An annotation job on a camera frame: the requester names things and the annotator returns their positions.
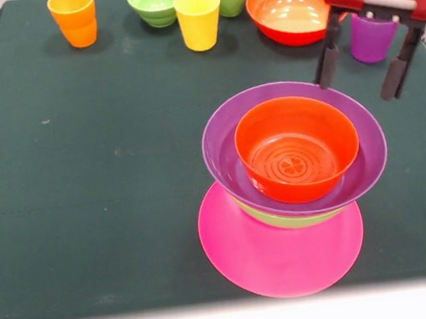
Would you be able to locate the purple plastic bowl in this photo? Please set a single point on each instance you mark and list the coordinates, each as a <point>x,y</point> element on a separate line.
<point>369,141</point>

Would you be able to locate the small red-orange plastic bowl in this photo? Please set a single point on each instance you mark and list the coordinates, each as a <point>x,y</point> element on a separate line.
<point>297,157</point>

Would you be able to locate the large green plastic bowl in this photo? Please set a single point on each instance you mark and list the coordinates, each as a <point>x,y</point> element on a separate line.
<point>289,221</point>

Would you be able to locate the pink plastic bowl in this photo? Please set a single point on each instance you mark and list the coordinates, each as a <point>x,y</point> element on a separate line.
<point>286,259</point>

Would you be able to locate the purple plastic cup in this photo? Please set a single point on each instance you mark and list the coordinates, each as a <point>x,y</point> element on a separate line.
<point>370,41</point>

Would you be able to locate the large red-orange plastic bowl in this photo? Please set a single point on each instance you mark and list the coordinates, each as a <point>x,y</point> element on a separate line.
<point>288,12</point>

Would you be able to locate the yellow plastic cup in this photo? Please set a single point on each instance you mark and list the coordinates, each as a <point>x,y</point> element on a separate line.
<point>199,22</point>

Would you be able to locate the small green plastic bowl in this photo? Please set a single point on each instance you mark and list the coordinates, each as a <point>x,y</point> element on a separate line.
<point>157,4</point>

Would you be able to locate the orange plastic cup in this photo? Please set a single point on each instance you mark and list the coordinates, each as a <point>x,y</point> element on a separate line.
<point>73,17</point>

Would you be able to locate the dark green tablecloth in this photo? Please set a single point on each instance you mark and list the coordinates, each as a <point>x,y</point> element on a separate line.
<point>91,239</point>

